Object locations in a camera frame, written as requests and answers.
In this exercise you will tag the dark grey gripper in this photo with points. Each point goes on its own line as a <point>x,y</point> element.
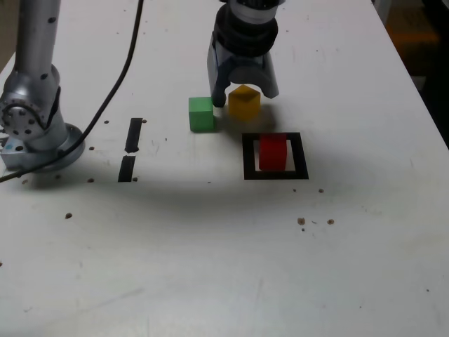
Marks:
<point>245,60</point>

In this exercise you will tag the yellow cube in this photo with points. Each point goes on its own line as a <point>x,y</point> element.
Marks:
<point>243,105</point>

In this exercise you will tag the green cube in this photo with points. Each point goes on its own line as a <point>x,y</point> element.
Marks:
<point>201,117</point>

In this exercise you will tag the red cube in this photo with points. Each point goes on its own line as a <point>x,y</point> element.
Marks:
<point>273,154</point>

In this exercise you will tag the black tape square outline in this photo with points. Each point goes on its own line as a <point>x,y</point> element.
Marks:
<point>301,158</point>

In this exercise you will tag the black tape strip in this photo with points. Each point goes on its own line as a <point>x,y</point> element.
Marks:
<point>135,133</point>

